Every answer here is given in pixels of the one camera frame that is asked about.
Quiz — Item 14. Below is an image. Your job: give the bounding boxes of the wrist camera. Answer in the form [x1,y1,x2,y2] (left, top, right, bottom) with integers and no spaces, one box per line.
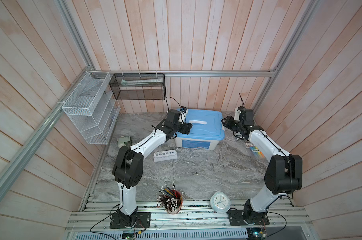
[180,106,188,123]
[234,106,243,121]

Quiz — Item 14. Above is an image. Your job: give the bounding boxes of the pack of coloured markers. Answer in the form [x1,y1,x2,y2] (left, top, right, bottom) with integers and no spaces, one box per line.
[245,142,265,159]

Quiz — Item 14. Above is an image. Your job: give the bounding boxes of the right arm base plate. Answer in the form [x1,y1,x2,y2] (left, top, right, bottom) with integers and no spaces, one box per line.
[227,209,270,226]

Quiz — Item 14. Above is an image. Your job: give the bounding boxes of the black wire mesh basket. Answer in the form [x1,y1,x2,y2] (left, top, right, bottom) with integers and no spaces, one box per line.
[109,73,166,101]

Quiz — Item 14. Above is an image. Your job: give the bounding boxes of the white alarm clock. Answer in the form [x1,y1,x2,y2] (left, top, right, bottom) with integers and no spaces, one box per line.
[209,191,231,214]

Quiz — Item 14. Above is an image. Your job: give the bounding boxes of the red cup of pencils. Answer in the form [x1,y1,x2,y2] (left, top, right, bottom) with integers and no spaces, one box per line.
[157,185,184,215]

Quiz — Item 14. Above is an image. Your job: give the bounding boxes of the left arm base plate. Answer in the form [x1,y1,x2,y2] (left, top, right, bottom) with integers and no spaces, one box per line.
[110,212,151,229]

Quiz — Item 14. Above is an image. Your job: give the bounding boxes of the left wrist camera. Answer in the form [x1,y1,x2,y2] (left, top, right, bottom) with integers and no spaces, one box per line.
[180,106,188,123]

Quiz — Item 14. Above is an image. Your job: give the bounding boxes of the white plastic storage bin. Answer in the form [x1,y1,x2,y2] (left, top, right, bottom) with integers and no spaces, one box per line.
[175,132,225,150]

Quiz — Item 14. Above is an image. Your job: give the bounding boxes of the white test tube rack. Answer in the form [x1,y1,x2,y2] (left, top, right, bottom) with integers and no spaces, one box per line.
[154,150,178,162]

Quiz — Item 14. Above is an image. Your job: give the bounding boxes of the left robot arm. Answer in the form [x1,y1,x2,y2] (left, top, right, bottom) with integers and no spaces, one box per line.
[112,107,192,227]

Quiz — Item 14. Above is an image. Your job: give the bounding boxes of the green white pencil sharpener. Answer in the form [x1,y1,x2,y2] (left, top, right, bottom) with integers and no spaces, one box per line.
[118,136,132,148]

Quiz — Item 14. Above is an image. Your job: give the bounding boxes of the white wire mesh shelf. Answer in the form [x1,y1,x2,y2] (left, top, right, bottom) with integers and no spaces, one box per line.
[63,71,121,145]

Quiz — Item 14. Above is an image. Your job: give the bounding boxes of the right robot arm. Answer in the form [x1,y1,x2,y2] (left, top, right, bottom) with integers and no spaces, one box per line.
[221,106,303,225]

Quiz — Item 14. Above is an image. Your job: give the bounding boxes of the blue plastic bin lid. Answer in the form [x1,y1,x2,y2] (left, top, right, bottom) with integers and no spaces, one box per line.
[177,109,225,141]

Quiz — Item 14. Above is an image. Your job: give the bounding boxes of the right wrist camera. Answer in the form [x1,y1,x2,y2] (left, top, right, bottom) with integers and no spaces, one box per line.
[234,106,243,121]

